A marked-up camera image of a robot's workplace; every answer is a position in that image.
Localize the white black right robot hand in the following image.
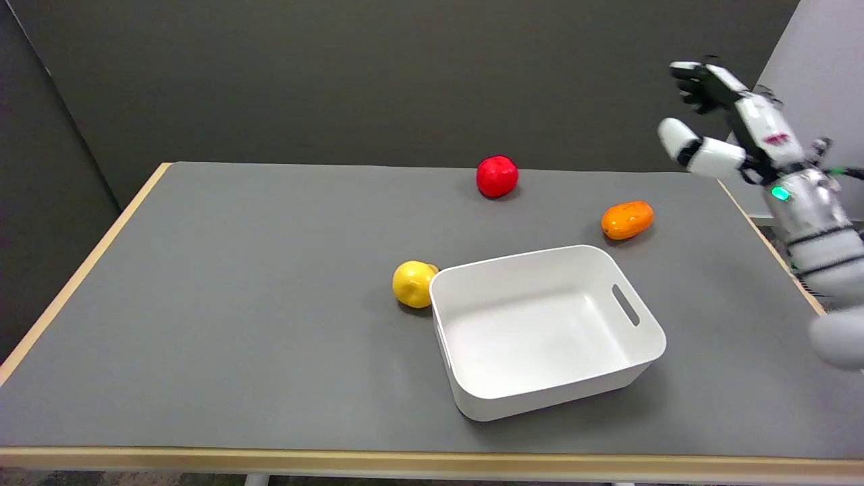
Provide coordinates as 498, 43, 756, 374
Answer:
657, 59, 811, 185

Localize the red tomato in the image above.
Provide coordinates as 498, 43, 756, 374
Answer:
476, 155, 520, 199

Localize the orange oval fruit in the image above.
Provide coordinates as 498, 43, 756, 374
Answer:
601, 200, 655, 241

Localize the white plastic bin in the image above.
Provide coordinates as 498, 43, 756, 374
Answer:
429, 244, 668, 423

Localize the yellow round fruit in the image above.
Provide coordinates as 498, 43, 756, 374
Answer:
392, 261, 440, 310

